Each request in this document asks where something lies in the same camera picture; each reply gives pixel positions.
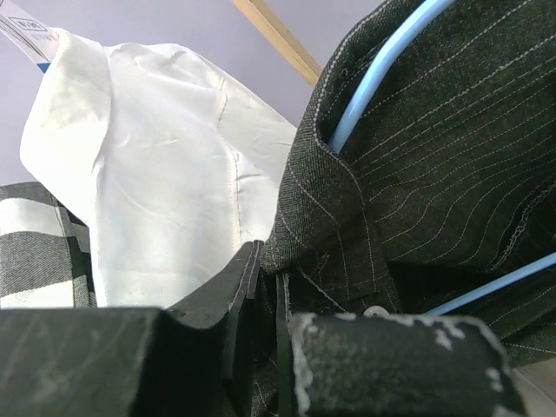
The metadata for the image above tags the light blue wire hanger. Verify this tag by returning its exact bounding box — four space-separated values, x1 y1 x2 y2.
328 0 555 316

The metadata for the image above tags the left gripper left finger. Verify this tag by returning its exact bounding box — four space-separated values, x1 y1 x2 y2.
1 242 261 416

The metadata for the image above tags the wooden clothes rack frame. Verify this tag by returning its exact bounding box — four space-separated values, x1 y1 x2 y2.
232 0 321 87

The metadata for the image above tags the black white checked shirt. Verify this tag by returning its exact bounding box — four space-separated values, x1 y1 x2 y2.
1 182 96 309

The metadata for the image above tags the dark pinstriped shirt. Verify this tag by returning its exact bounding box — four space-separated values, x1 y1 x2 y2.
252 1 555 416

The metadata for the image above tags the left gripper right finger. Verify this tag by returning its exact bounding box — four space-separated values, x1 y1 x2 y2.
276 276 526 416

